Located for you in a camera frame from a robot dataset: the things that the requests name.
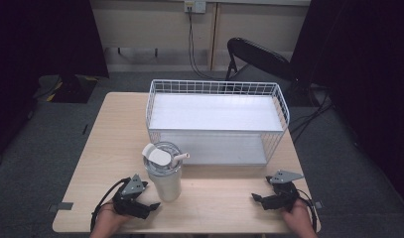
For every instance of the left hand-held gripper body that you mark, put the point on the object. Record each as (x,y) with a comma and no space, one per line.
(130,197)

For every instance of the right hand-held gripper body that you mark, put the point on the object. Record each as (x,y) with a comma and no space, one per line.
(282,195)

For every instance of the white tumbler cup with straw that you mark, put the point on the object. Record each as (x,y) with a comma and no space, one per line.
(163,172)

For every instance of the person's right hand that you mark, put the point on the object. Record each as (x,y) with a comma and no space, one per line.
(298,219)

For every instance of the person's left hand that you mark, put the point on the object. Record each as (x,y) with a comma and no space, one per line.
(107,222)

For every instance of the black stand base with tape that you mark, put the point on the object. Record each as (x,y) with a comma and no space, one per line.
(65,87)

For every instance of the black curtain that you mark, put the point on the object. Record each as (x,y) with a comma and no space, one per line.
(361,82)
(40,66)

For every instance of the black folding chair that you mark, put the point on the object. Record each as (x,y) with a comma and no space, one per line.
(255,59)

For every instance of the white wall socket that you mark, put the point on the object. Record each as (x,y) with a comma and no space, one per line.
(195,6)

